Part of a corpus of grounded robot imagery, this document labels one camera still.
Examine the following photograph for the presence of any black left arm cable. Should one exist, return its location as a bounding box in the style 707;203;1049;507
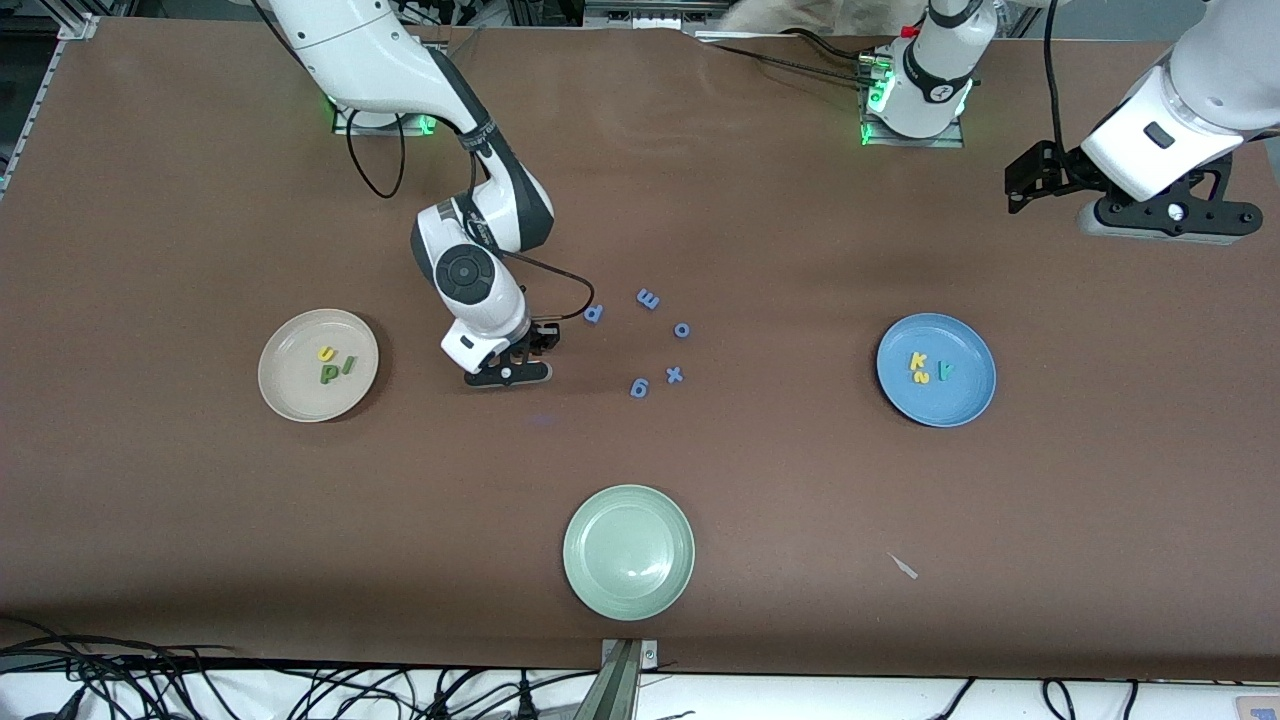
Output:
1044;0;1067;151

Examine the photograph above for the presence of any pale green plate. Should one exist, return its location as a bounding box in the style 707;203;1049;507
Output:
562;484;696;622

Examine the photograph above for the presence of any beige brown plate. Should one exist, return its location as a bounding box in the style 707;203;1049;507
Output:
258;308;380;423

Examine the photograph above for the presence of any person in beige clothing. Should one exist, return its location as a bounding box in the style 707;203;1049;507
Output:
718;0;926;36

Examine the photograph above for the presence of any aluminium table side rail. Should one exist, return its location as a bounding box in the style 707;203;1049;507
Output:
0;38;63;201

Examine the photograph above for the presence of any brown table cover sheet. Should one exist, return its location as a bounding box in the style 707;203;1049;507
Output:
0;15;1280;681

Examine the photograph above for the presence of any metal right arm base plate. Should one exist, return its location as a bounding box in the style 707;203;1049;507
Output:
333;100;441;136

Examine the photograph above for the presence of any black cable on table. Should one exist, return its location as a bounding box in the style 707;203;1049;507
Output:
695;38;871;86
785;28;883;66

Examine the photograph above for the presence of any black floor cable tangle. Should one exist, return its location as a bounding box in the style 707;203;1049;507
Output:
0;612;601;720

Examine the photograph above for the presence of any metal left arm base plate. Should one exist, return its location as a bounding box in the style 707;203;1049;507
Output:
862;45;966;149

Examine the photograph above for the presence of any silver metal frame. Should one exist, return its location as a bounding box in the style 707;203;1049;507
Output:
583;0;733;31

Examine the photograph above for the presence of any blue plate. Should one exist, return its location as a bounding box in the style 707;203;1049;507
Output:
876;313;998;429

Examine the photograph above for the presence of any silver metal table bracket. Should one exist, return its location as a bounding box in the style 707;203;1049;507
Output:
575;638;661;720

